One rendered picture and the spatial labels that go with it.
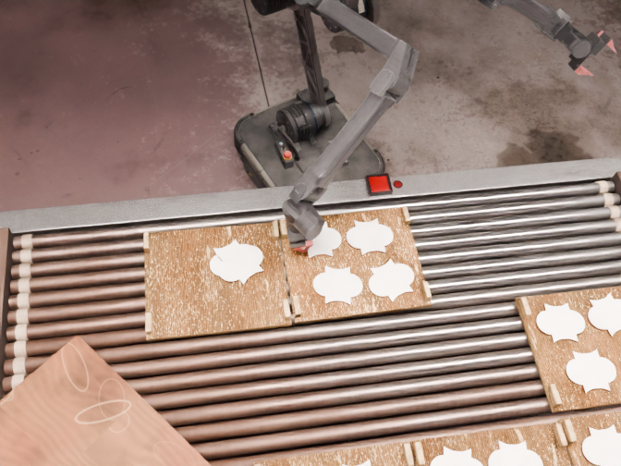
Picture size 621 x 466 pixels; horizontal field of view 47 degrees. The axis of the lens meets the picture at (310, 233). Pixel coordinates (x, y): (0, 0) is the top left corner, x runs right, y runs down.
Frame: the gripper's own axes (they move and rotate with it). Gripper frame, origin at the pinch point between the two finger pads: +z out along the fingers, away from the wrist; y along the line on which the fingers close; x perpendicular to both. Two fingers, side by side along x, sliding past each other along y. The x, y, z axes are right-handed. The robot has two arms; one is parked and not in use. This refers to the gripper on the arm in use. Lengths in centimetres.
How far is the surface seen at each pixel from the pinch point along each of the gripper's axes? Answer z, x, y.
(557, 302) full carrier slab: 17, -71, -29
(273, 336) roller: 0.8, 12.9, -28.8
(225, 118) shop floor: 90, 35, 132
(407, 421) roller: 8, -20, -58
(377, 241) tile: 5.6, -22.4, -2.6
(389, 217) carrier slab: 7.6, -27.8, 6.2
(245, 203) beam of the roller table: 0.4, 16.2, 17.6
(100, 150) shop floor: 77, 97, 118
